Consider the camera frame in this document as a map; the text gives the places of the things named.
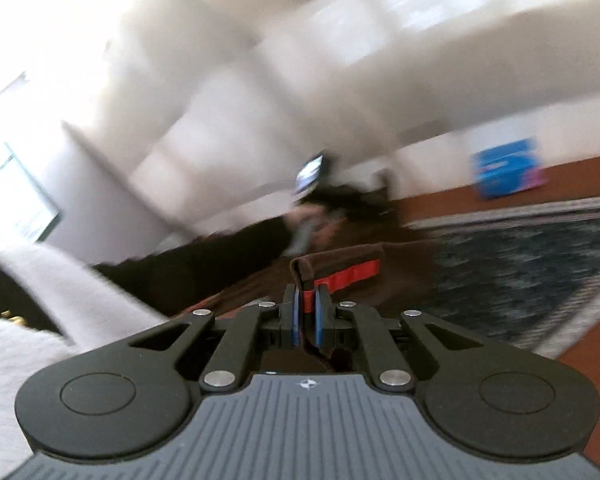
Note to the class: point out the person's left hand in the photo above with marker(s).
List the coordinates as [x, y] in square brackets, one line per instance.
[312, 227]

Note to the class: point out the rust brown bed sheet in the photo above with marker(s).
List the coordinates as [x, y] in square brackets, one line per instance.
[570, 181]

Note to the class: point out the patterned navy white rug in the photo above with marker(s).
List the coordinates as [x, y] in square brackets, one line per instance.
[529, 276]

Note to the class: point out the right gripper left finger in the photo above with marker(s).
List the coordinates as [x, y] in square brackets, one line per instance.
[125, 398]

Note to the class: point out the blue white tissue pack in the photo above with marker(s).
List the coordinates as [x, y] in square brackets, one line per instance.
[507, 169]

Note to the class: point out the sheer white curtain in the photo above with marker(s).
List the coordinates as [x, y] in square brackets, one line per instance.
[141, 118]

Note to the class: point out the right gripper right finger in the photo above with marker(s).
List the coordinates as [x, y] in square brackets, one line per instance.
[492, 399]

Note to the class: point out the dark brown garment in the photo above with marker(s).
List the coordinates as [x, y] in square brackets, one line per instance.
[388, 268]

